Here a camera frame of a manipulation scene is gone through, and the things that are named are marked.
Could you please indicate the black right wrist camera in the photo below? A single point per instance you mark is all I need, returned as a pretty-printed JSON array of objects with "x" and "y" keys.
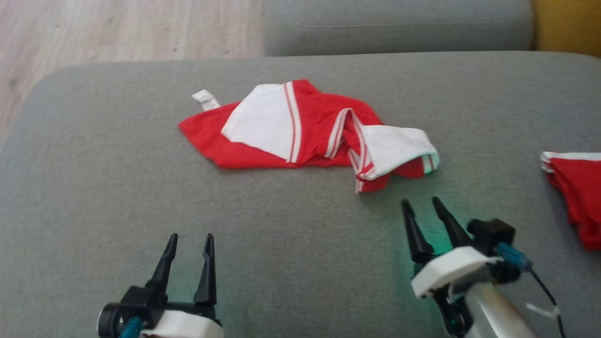
[{"x": 490, "y": 232}]

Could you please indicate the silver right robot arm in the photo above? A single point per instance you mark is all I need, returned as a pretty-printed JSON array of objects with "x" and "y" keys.
[{"x": 497, "y": 314}]

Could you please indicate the red and white sports garment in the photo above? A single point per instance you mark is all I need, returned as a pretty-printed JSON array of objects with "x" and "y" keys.
[{"x": 319, "y": 126}]

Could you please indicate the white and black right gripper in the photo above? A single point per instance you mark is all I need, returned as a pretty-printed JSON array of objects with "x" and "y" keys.
[{"x": 450, "y": 272}]

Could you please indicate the folded red garment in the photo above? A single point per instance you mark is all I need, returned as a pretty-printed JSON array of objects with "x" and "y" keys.
[{"x": 580, "y": 197}]

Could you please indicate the large grey sofa chaise cushion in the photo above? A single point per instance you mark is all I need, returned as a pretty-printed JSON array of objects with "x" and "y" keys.
[{"x": 117, "y": 188}]

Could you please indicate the yellow sofa backrest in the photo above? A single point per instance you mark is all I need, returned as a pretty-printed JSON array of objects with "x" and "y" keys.
[{"x": 568, "y": 23}]

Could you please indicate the grey back cushion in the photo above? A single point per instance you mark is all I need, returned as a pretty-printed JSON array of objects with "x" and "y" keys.
[{"x": 399, "y": 23}]

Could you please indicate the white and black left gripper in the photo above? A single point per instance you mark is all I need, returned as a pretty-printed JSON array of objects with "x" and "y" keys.
[{"x": 188, "y": 326}]

